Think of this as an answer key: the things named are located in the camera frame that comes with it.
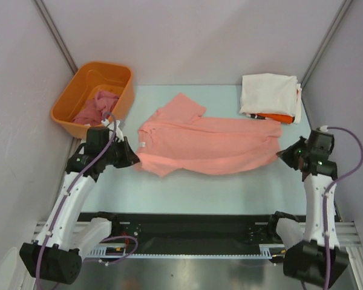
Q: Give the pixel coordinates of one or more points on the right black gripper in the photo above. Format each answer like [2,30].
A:
[286,154]

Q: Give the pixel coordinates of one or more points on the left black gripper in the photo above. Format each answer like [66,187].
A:
[129,157]

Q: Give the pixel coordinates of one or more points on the light pink t-shirt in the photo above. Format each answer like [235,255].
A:
[180,136]

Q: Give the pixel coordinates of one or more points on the dark pink t-shirt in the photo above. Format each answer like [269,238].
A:
[92,113]

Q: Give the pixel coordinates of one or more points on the orange plastic basket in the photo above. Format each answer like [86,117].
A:
[89,79]

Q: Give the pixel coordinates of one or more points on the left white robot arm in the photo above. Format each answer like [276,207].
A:
[57,253]

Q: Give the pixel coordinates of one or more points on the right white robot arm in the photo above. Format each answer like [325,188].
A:
[313,253]

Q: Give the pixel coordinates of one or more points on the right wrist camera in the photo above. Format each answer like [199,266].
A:
[320,142]

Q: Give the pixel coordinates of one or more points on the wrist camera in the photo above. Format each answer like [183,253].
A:
[320,142]
[98,137]

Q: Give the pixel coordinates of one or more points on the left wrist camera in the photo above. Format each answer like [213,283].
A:
[98,137]

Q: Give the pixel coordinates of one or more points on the aluminium frame rail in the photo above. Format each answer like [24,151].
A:
[345,231]

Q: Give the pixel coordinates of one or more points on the white slotted cable duct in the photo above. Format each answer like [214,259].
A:
[265,251]

